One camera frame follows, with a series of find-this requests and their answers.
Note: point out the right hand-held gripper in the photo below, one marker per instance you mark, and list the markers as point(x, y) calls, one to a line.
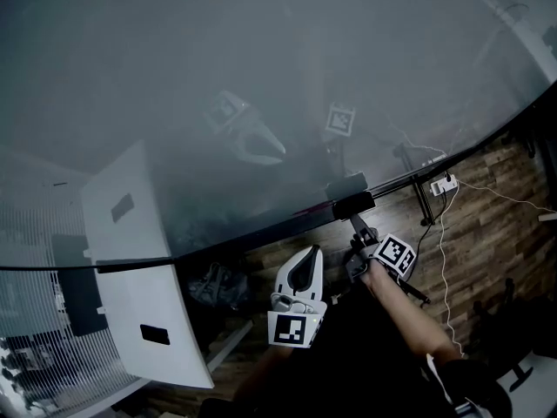
point(393, 253)

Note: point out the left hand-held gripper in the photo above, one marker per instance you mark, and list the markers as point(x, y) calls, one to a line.
point(289, 329)

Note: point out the black and white whiteboard eraser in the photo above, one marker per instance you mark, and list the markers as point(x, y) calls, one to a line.
point(353, 205)

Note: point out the person's right forearm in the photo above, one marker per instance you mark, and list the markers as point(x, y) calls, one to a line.
point(409, 312)

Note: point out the person's left forearm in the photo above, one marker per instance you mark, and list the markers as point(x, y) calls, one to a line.
point(261, 372)

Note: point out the large black-framed whiteboard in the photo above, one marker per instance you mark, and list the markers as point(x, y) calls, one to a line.
point(174, 59)

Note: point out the grey bag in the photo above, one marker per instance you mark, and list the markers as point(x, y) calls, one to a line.
point(215, 285)

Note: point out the white power strip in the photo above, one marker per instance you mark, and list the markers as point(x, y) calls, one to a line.
point(444, 186)

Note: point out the white shelf board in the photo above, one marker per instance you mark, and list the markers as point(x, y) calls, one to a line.
point(230, 344)

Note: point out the person's black clothing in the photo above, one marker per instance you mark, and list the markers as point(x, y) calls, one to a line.
point(357, 364)

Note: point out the white cabinet door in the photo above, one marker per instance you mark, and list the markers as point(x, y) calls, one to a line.
point(143, 303)

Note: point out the black office chair base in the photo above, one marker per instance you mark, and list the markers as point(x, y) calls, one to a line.
point(500, 316)

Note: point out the white desk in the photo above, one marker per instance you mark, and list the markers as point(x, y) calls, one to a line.
point(548, 216)

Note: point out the black chair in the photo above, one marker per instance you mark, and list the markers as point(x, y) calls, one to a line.
point(533, 142)

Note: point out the black panel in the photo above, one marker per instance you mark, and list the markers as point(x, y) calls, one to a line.
point(82, 303)

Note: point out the striped glass partition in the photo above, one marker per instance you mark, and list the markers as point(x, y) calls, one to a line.
point(39, 320)

